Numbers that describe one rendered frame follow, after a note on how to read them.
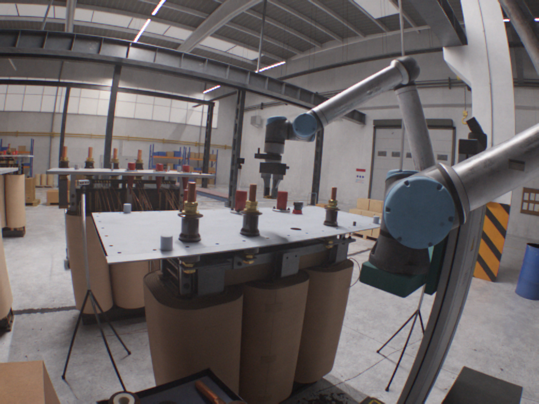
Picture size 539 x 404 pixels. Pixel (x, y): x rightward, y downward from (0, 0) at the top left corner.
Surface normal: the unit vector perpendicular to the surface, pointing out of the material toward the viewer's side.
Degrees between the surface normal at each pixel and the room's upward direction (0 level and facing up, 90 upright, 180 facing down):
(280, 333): 90
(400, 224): 92
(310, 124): 93
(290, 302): 90
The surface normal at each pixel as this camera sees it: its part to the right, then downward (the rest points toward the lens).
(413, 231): -0.46, 0.11
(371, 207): -0.73, 0.02
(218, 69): 0.63, 0.14
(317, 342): 0.15, 0.13
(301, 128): -0.14, 0.15
